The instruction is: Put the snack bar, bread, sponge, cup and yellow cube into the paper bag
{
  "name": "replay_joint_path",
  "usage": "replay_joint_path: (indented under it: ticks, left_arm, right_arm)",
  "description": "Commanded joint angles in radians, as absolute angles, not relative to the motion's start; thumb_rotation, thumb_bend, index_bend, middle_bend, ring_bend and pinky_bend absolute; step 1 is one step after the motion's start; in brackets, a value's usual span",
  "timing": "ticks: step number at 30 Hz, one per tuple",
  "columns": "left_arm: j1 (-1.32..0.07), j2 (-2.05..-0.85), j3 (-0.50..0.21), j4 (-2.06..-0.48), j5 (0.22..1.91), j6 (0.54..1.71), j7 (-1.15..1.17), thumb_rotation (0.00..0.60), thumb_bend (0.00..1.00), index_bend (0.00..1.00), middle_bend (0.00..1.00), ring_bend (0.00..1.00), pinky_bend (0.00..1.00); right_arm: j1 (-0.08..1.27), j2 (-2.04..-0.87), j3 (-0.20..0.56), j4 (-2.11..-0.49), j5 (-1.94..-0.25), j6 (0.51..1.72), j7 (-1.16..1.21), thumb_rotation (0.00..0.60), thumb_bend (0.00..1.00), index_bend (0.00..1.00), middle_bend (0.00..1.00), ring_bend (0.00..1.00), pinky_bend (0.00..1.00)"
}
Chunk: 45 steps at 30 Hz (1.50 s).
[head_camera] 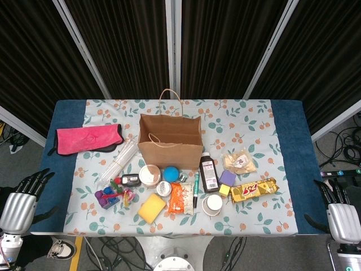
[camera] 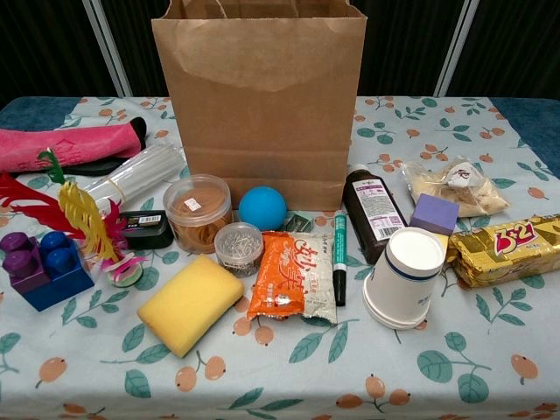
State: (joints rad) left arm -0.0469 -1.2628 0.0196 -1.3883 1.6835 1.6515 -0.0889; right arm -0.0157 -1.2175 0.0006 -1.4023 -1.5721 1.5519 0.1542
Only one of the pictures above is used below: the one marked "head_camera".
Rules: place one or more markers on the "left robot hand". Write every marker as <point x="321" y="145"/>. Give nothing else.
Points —
<point x="17" y="209"/>

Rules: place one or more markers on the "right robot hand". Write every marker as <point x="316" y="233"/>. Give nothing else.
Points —
<point x="344" y="220"/>

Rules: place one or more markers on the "gold biscuit pack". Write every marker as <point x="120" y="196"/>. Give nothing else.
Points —
<point x="253" y="190"/>

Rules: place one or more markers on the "clear bag of crackers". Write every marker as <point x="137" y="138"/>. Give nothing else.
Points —
<point x="239" y="163"/>

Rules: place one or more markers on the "yellow foam cube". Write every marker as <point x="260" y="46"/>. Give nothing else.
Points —
<point x="224" y="189"/>

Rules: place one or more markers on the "purple foam cube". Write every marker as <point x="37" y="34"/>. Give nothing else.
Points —
<point x="227" y="178"/>

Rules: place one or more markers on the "white paper cup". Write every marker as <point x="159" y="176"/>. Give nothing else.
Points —
<point x="212" y="204"/>

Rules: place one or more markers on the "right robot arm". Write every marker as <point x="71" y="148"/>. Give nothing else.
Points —
<point x="347" y="257"/>

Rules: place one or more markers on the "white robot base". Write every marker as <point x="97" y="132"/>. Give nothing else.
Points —
<point x="175" y="264"/>

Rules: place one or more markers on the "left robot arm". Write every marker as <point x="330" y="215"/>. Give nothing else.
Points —
<point x="9" y="245"/>

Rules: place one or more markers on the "brown paper bag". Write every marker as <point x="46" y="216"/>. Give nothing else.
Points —
<point x="169" y="155"/>

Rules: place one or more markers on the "person leg black trousers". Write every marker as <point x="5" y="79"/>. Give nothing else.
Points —
<point x="34" y="249"/>

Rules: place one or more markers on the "black power strip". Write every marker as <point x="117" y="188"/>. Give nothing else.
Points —
<point x="341" y="172"/>

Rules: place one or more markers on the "white sneaker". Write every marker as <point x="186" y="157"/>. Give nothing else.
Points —
<point x="62" y="249"/>

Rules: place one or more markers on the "purple toy building block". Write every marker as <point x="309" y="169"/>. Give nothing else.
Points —
<point x="99" y="196"/>

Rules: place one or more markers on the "blue table cover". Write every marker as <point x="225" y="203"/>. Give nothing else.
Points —
<point x="290" y="141"/>

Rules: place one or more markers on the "floral print tablecloth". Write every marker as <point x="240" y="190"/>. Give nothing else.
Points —
<point x="248" y="220"/>

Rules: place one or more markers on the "blue toy building block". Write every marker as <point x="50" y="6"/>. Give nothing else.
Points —
<point x="112" y="199"/>

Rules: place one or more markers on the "pink folded towel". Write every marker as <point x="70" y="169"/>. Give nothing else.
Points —
<point x="84" y="139"/>

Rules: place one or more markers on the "bundle of clear straws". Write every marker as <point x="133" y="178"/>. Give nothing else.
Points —
<point x="118" y="162"/>

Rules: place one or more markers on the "colourful feather shuttlecock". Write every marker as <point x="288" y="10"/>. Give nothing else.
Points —
<point x="128" y="196"/>

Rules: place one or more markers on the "small black box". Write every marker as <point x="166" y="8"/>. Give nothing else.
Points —
<point x="131" y="180"/>

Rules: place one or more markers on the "yellow sponge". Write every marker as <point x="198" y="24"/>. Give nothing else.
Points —
<point x="151" y="208"/>

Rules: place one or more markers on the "clear jar of rubber bands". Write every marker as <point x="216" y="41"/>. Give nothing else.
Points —
<point x="149" y="176"/>

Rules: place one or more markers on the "brown medicine bottle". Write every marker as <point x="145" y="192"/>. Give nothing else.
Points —
<point x="209" y="176"/>

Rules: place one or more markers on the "small jar of paper clips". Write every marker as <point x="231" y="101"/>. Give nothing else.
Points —
<point x="163" y="189"/>

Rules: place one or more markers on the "green marker pen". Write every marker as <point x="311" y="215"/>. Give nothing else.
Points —
<point x="196" y="186"/>

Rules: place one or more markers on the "black partition screen panel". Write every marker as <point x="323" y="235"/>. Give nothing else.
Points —
<point x="324" y="56"/>
<point x="225" y="42"/>
<point x="34" y="56"/>
<point x="121" y="42"/>

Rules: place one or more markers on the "blue ball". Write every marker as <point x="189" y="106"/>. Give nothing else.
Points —
<point x="170" y="174"/>

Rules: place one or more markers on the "orange pickle packet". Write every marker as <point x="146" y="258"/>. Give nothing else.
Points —
<point x="177" y="200"/>

